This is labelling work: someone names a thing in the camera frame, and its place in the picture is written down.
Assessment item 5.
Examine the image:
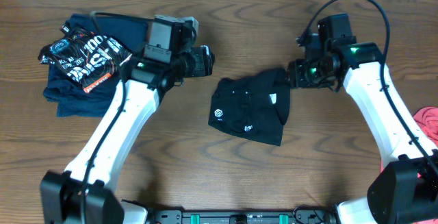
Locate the left black cable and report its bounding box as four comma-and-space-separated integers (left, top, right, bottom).
78, 10, 158, 224

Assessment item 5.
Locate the black cable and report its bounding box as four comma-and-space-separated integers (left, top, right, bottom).
78, 10, 158, 224
296, 0, 438, 177

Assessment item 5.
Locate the right black cable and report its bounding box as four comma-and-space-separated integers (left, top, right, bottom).
296, 0, 438, 177

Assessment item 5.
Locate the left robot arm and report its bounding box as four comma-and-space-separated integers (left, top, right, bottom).
40, 45, 215, 223

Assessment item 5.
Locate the folded navy blue shirt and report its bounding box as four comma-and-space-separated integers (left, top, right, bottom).
43, 16, 148, 117

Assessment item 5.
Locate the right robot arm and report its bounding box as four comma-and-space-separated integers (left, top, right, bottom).
289, 41, 437, 223

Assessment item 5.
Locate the black t-shirt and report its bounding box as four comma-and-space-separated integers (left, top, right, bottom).
208, 68, 291, 146

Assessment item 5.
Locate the red printed t-shirt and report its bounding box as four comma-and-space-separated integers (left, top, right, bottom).
376, 106, 437, 172

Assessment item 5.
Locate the black orange printed jersey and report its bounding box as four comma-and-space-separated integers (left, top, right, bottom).
38, 23, 132, 93

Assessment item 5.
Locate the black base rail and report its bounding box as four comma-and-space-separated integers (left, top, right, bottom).
145, 206, 340, 224

